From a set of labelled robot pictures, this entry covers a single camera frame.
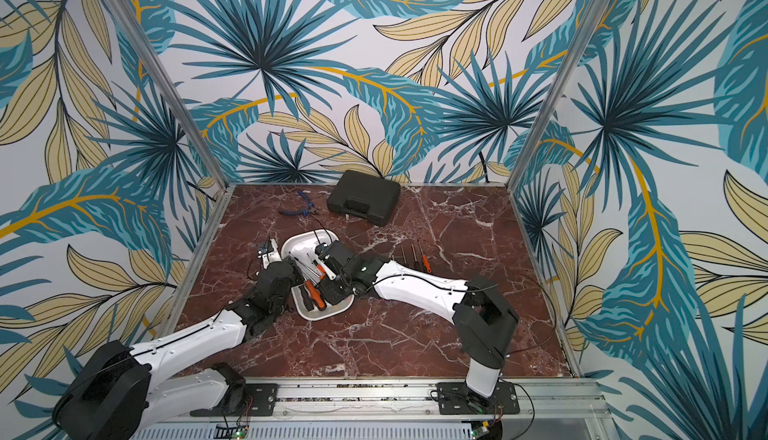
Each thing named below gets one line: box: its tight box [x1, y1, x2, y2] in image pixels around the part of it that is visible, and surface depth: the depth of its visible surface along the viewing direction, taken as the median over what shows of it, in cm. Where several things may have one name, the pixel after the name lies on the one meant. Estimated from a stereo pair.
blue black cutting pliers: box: [278, 191, 317, 216], surface depth 112 cm
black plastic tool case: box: [327, 170, 401, 226], surface depth 112 cm
